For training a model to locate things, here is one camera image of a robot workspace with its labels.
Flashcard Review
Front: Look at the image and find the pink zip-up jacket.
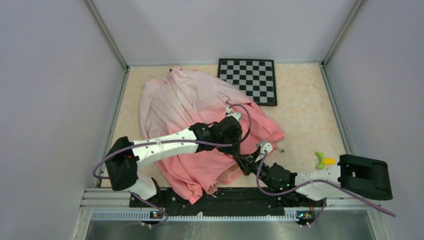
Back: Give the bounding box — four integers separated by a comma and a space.
139, 67, 284, 204

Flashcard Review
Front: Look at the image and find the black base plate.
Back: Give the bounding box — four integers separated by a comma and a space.
147, 187, 324, 217

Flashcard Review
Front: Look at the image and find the aluminium frame rail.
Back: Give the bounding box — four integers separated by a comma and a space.
72, 188, 394, 240

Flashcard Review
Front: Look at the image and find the black white checkerboard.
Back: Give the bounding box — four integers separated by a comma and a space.
217, 58, 278, 107

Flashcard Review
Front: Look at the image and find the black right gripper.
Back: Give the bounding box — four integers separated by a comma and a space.
234, 149, 277, 191

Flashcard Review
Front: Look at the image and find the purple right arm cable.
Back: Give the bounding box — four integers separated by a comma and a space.
255, 149, 397, 228

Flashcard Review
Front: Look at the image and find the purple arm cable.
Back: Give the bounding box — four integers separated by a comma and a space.
92, 103, 253, 229
255, 149, 397, 228

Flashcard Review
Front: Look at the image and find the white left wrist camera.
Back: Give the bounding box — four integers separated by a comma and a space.
225, 106, 243, 122

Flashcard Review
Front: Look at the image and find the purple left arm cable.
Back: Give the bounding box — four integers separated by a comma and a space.
92, 103, 253, 229

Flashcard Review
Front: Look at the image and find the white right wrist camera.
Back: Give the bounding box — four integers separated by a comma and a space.
255, 140, 273, 162

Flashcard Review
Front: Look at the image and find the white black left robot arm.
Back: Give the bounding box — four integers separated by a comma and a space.
104, 112, 242, 207

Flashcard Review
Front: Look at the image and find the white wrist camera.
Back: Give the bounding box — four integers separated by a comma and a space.
255, 140, 273, 162
225, 106, 243, 122

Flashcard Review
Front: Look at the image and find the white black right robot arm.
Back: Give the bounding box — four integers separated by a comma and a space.
234, 153, 393, 206

